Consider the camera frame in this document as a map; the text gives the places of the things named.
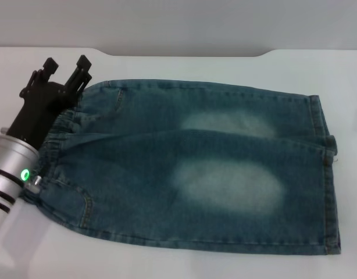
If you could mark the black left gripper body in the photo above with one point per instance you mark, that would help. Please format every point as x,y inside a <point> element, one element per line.
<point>42,107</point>

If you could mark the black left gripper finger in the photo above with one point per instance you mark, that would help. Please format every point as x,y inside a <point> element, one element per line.
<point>79,77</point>
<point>50,66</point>

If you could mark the blue denim shorts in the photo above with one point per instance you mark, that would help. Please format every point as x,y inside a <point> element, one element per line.
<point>167,174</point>

